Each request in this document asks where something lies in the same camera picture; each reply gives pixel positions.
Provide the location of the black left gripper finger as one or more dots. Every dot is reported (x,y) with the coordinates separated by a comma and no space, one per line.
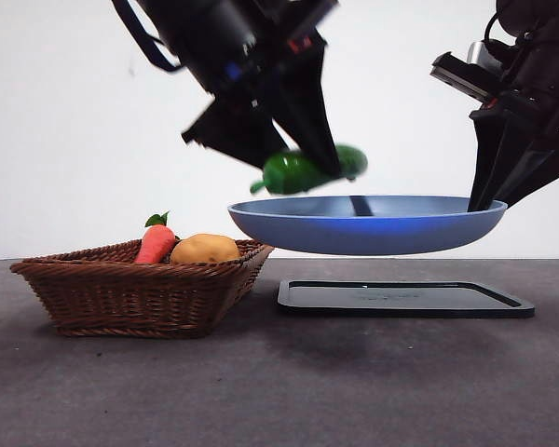
(312,121)

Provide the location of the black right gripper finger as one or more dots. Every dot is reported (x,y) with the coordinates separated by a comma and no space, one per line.
(540,163)
(491,149)

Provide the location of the green pepper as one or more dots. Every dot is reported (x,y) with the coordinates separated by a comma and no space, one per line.
(289,174)

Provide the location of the blue round plate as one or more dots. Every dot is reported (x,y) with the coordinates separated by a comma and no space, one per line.
(363,235)

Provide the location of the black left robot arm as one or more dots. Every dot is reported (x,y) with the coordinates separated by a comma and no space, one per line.
(214,37)

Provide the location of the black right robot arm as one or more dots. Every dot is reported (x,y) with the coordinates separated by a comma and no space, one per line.
(554,56)

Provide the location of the tan potato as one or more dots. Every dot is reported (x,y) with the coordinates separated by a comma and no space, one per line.
(205,249)

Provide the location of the black rectangular tray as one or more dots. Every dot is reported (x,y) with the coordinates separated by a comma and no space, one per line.
(400,311)

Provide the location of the orange carrot with green leaves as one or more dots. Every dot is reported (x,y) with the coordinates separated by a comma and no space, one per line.
(154,244)

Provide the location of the brown wicker basket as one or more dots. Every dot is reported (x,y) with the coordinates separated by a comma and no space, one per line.
(121,298)

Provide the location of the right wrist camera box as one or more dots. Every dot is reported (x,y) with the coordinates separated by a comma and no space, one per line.
(461,77)

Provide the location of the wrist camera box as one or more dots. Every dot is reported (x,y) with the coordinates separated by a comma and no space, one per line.
(461,77)
(233,135)

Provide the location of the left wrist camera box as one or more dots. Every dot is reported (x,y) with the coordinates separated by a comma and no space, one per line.
(233,135)

